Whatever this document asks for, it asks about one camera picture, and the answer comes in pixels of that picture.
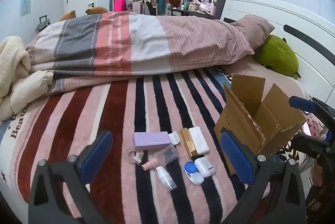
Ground white bed headboard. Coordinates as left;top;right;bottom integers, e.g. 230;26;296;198
220;0;335;109

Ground gold rectangular box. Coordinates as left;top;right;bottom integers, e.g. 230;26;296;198
180;128;199;159

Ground purple rectangular box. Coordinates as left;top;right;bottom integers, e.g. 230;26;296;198
133;132;174;148

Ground pink grey striped duvet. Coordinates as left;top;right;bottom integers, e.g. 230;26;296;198
25;12;255;95

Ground dark desk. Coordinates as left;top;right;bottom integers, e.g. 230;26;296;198
167;8;218;18

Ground small white plastic cap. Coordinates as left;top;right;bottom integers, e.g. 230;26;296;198
169;131;182;145

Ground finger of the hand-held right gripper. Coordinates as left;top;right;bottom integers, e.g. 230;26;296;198
289;95;335;133
292;133;333;162

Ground clear tape roll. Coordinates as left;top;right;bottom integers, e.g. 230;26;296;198
125;148;144;165

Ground pink striped pillow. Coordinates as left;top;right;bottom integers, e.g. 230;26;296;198
230;15;275;54

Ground small white spray bottle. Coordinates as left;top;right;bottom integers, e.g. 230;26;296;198
155;166;178;192

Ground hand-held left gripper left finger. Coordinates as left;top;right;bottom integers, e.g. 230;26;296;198
27;130;113;224

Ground grey suitcase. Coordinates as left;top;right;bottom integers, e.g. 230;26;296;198
34;15;51;34

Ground white earbuds case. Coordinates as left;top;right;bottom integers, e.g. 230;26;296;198
194;157;215;178

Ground blue contact lens case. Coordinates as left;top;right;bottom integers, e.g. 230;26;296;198
184;161;205;185

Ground person's patterned clothing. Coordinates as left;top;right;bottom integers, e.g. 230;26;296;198
277;114;335;216

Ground pink bed sheet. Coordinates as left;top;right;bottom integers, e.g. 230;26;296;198
209;58;304;101

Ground white rectangular case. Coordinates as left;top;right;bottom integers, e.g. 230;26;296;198
188;127;210;155

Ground green plush toy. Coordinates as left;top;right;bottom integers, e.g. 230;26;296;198
253;35;301;80

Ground bright pink box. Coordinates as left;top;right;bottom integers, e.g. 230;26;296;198
113;0;126;12

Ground small blue wall poster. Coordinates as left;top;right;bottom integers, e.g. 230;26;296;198
20;0;32;16

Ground beige quilt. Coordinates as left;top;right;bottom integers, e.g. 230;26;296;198
0;70;54;122

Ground pink red navy striped blanket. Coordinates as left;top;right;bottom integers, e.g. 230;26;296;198
0;67;304;224

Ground clear bottle with pink pump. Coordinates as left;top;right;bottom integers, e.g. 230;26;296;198
141;145;180;171

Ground brown plush toy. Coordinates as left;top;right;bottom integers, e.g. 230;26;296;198
85;6;109;15
58;10;77;22

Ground brown cardboard box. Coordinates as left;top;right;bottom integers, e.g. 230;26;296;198
214;74;307;175

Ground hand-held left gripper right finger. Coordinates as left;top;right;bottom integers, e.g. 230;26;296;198
220;130;307;224

